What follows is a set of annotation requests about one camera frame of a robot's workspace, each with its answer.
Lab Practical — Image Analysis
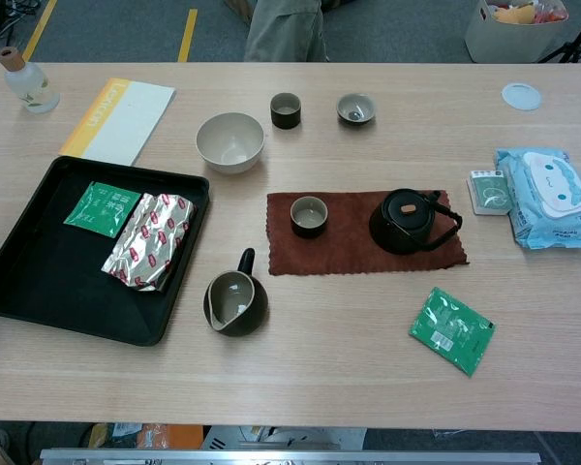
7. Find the black teapot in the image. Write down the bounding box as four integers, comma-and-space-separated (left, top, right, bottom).
368, 188, 464, 256

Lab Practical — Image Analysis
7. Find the dark cylindrical teacup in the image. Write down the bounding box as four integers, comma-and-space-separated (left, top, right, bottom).
269, 91, 303, 130
290, 195, 329, 239

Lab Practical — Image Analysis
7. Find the brown tea cloth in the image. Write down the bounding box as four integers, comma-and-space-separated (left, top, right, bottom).
265, 189, 471, 277

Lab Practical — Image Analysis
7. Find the dark ceramic pitcher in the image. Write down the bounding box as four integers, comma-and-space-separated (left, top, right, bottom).
202, 247, 270, 339

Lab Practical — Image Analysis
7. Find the beige bowl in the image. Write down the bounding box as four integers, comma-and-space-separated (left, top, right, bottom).
196, 111, 265, 176

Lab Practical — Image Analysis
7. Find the small rounded teacup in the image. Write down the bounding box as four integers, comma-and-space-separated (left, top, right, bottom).
336, 92, 377, 128

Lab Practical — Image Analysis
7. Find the silver foil packet red print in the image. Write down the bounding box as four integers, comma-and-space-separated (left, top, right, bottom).
100, 192, 197, 294

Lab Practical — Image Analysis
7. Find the green tea packet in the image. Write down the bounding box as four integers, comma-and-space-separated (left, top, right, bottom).
63, 180, 142, 239
408, 286, 497, 379

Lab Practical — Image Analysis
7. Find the person in khaki trousers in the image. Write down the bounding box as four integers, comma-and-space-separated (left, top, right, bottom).
243, 0, 329, 63

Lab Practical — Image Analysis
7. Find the yellow white Lexicon book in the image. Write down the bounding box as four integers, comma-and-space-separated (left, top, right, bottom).
58, 77, 177, 168

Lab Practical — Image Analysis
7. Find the small green white box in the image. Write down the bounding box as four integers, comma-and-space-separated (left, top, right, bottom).
466, 169, 510, 216

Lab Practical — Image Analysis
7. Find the orange box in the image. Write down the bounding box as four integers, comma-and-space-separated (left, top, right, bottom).
138, 423, 205, 450

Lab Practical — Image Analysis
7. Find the black square tray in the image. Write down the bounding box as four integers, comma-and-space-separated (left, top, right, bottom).
0, 155, 211, 348

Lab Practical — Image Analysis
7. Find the blue wet wipes pack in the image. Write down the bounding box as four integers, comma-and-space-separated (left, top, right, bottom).
494, 146, 581, 251

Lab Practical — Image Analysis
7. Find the round white table grommet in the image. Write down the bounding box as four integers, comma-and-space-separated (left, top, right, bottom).
501, 81, 542, 112

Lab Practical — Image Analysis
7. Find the white storage bin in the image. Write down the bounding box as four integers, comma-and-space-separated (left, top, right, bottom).
464, 0, 570, 64

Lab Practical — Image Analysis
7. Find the glass bottle wooden cap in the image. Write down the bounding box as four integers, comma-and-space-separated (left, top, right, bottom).
0, 46, 61, 114

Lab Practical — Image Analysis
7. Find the black tripod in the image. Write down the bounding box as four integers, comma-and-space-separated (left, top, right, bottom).
537, 7, 581, 65

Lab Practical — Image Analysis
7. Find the aluminium rail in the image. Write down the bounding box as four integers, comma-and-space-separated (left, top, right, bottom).
39, 448, 542, 465

